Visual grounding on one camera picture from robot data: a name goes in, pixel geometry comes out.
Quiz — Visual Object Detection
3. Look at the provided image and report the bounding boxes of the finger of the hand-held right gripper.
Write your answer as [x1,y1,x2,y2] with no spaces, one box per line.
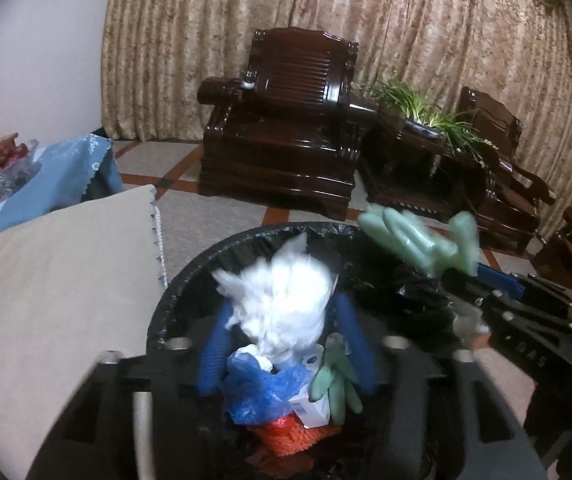
[476,262,572,311]
[443,280,572,333]

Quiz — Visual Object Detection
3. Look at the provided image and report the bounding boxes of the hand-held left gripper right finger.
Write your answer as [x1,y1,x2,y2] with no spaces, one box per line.
[333,294,549,480]

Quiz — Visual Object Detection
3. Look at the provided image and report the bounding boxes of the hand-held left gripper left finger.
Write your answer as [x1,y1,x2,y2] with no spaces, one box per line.
[26,300,234,480]

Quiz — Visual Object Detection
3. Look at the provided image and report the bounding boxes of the green rubber glove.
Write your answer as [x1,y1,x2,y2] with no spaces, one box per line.
[357,205,479,278]
[308,332,364,423]

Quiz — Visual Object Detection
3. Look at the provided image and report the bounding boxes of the bin with black liner bag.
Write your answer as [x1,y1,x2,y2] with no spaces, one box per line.
[146,221,482,480]

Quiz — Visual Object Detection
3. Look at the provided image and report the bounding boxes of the white tissue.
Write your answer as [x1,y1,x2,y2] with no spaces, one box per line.
[212,232,339,363]

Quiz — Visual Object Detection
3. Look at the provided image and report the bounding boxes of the red plastic bag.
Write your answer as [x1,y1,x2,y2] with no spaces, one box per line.
[246,412,343,457]

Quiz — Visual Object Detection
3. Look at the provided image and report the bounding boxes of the blue plastic bag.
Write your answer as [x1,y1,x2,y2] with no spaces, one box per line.
[222,345,312,426]

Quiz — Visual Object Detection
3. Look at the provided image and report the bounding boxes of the dark wooden chair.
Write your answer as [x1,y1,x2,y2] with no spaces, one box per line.
[533,207,572,296]

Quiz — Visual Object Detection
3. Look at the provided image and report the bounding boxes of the small white carton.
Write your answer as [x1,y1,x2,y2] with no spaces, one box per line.
[288,392,332,428]

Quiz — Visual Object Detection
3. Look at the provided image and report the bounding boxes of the dark wooden armchair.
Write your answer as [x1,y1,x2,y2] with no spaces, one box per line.
[458,86,557,256]
[197,27,379,221]

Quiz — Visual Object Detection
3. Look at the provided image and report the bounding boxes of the dark wooden side table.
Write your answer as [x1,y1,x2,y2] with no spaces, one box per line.
[366,110,492,223]

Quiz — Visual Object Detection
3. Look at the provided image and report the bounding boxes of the green potted plant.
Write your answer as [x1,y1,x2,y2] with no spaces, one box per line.
[366,80,499,168]

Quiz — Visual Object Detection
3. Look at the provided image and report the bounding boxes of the blue tablecloth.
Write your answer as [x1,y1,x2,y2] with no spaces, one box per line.
[0,133,126,248]

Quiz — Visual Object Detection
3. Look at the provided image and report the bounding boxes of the glass fruit bowl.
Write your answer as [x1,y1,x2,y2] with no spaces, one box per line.
[0,152,42,198]

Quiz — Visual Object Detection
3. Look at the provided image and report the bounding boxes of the beige patterned curtain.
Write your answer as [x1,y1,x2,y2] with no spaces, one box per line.
[101,0,572,241]

